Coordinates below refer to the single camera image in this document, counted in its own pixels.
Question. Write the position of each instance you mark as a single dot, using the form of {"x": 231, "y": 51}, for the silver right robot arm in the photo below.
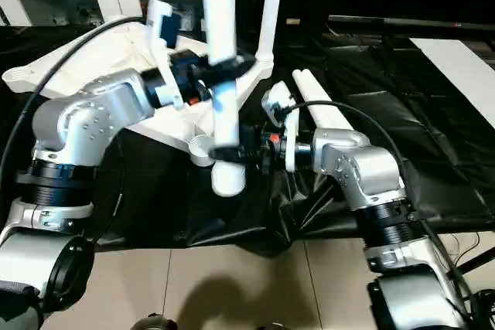
{"x": 379, "y": 214}

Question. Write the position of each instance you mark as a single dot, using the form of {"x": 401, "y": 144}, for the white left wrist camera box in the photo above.
{"x": 164, "y": 28}

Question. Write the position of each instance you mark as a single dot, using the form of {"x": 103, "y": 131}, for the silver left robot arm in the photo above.
{"x": 77, "y": 160}

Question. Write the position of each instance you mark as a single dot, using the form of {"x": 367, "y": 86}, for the black plastic mat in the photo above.
{"x": 433, "y": 152}

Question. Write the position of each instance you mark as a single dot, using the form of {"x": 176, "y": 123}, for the white plastic table leg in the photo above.
{"x": 271, "y": 9}
{"x": 329, "y": 102}
{"x": 223, "y": 36}
{"x": 313, "y": 94}

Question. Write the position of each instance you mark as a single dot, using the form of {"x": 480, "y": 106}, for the dark horizontal rail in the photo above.
{"x": 410, "y": 22}

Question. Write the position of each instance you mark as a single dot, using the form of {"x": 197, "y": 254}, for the white plastic table top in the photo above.
{"x": 155, "y": 106}

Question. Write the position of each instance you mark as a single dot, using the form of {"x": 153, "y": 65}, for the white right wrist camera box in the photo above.
{"x": 285, "y": 113}

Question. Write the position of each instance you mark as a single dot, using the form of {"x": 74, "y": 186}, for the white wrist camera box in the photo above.
{"x": 164, "y": 28}
{"x": 285, "y": 113}

